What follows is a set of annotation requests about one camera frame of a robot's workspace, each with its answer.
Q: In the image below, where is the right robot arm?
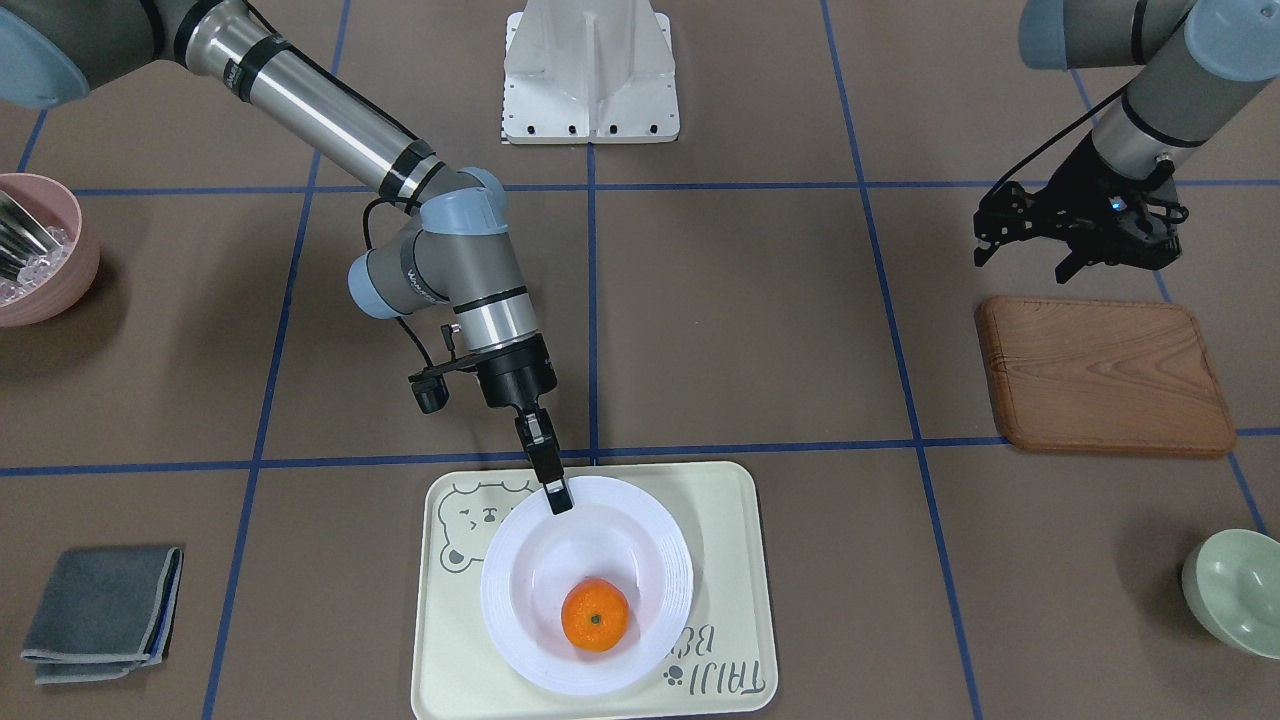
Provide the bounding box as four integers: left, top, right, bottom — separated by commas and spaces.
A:
3, 1, 573, 514

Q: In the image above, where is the brown wooden tray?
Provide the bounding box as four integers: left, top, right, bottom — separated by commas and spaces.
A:
975, 296, 1236, 457

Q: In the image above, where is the folded grey cloth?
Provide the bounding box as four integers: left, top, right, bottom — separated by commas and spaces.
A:
20, 544, 186, 685

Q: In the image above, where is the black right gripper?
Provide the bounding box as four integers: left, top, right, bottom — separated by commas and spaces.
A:
474, 334, 573, 515

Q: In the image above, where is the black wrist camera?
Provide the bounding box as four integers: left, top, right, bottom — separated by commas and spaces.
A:
407, 354, 477, 415

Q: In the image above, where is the cream bear print tray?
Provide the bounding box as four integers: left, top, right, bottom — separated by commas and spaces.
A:
410, 461, 780, 719

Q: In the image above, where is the orange mandarin fruit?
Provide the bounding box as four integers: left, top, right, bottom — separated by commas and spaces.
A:
559, 577, 630, 653

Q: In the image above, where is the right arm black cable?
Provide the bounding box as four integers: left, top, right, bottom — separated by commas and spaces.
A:
360, 195, 442, 375

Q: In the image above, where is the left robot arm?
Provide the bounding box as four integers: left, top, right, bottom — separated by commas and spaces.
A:
973, 1, 1279, 283

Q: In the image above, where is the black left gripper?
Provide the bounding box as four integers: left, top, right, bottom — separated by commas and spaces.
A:
973, 138, 1189, 284

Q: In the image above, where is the white round plate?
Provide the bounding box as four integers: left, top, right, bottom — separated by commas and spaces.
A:
480, 477, 694, 697

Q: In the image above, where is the metal scoop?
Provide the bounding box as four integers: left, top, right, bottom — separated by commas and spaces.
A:
1, 191, 69, 290

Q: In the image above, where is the light green bowl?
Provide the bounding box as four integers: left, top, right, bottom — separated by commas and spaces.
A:
1180, 529, 1279, 660

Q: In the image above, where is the pink bowl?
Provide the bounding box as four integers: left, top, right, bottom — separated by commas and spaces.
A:
1, 173, 102, 328

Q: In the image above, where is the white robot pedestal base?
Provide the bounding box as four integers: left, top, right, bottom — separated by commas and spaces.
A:
500, 1, 681, 145

